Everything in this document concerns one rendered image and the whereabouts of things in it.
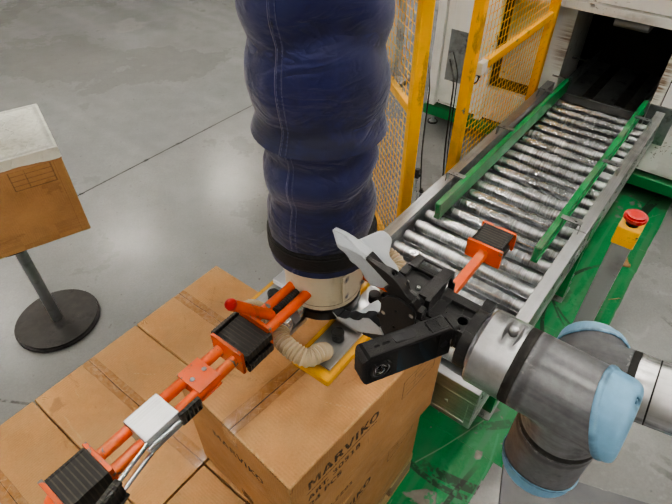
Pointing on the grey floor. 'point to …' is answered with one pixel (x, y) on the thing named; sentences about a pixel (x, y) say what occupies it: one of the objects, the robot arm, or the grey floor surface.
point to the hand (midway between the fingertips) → (328, 275)
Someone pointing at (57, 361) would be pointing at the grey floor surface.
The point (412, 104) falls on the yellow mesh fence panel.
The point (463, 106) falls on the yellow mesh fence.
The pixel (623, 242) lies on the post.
